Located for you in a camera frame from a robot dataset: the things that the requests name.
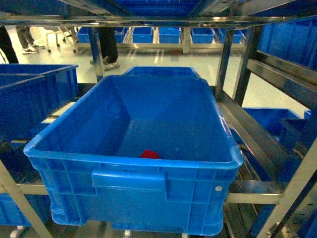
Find person legs dark trousers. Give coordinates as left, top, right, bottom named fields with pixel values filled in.
left=98, top=27, right=120, bottom=71

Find blue crate left shelf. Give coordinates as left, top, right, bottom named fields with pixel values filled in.
left=0, top=64, right=79, bottom=141

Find small blue bin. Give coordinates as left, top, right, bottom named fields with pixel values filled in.
left=132, top=27, right=153, bottom=44
left=158, top=27, right=181, bottom=44
left=191, top=28, right=214, bottom=44
left=219, top=27, right=245, bottom=44

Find blue crate behind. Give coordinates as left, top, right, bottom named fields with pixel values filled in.
left=123, top=66, right=200, bottom=78

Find steel shelf rack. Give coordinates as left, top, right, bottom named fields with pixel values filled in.
left=0, top=0, right=317, bottom=238

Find blue crate right lower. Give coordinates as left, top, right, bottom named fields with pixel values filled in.
left=244, top=108, right=317, bottom=182

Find blue crate right upper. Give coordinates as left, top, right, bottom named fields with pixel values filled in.
left=259, top=17, right=317, bottom=70

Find large blue shelf crate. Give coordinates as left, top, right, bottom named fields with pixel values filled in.
left=24, top=75, right=243, bottom=236

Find red toy block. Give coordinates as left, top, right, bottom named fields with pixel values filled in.
left=140, top=149, right=160, bottom=159

